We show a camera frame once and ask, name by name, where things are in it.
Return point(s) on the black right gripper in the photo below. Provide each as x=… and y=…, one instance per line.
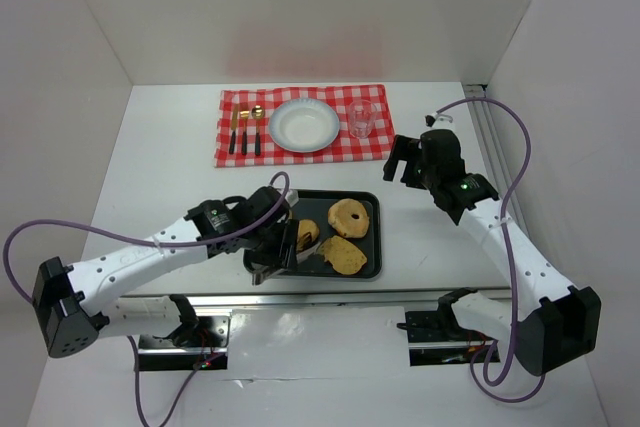
x=405, y=163

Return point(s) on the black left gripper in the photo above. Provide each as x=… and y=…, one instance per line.
x=282, y=247

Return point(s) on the metal tongs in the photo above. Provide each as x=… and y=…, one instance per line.
x=276, y=258

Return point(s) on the speckled bread slice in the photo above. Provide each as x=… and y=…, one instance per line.
x=344, y=257

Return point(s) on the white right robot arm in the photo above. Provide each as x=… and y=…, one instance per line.
x=554, y=322

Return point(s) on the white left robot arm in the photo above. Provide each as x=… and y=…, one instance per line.
x=80, y=303

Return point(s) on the small round bun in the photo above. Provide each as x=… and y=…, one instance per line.
x=307, y=235

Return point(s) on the red white checkered cloth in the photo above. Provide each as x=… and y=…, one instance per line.
x=345, y=148

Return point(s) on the clear plastic cup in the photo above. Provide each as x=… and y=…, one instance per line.
x=361, y=118

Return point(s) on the black baking tray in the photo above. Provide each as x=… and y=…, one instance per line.
x=329, y=234

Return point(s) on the white cover board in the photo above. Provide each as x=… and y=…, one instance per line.
x=316, y=343

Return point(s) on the pale bagel with hole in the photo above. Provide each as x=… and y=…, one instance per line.
x=349, y=218

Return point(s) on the white paper plate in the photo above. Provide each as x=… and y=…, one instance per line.
x=303, y=125

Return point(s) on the metal base rail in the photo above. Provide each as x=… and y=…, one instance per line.
x=429, y=343

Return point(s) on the gold fork black handle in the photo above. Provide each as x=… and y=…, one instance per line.
x=244, y=115

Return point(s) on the gold knife black handle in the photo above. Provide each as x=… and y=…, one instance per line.
x=233, y=127

